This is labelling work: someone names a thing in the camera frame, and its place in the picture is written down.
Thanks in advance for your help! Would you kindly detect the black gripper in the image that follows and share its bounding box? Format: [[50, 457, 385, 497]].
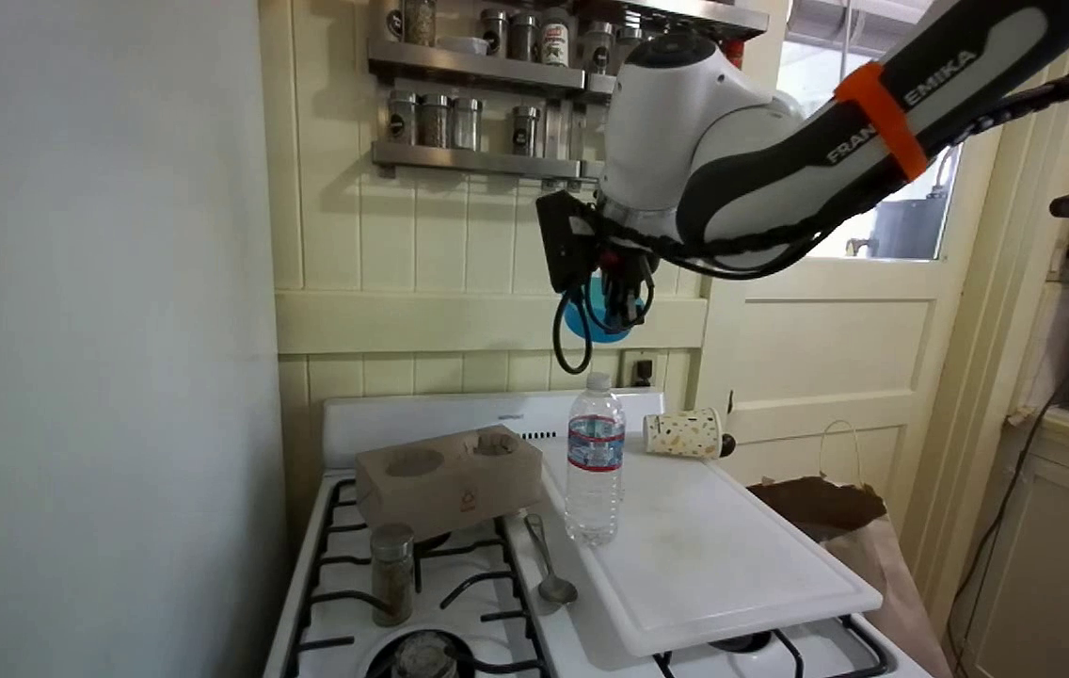
[[590, 243, 661, 337]]

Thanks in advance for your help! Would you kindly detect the blue plastic bowl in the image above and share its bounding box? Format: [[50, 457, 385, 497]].
[[562, 276, 641, 346]]

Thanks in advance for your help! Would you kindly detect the clear plastic water bottle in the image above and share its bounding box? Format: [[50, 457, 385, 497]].
[[562, 369, 634, 549]]

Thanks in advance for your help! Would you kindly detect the glass spice jar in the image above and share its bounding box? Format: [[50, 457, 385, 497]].
[[510, 103, 551, 157], [447, 94, 488, 153], [419, 89, 457, 150], [385, 88, 422, 148]]

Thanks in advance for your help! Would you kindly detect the cream panel door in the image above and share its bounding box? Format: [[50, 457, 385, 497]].
[[694, 0, 1015, 534]]

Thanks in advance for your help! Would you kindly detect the metal spice rack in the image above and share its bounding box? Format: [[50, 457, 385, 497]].
[[365, 0, 772, 184]]

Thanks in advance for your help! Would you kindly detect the white gas stove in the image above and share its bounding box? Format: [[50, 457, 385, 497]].
[[259, 386, 935, 678]]

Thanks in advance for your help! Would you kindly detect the white plastic cutting board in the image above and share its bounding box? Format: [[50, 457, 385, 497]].
[[532, 446, 890, 663]]

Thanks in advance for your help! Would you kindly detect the metal spoon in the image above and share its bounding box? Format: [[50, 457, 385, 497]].
[[518, 507, 584, 619]]

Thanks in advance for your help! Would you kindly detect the brown paper bag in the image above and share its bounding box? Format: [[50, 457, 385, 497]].
[[744, 470, 956, 678]]

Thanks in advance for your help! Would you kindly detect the glass spice shaker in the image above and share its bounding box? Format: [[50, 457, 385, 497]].
[[365, 520, 422, 629]]

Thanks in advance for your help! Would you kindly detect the round stove burner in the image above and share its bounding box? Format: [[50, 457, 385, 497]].
[[360, 624, 502, 678]]

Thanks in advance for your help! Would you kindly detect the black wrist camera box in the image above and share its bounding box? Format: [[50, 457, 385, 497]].
[[535, 184, 604, 297]]

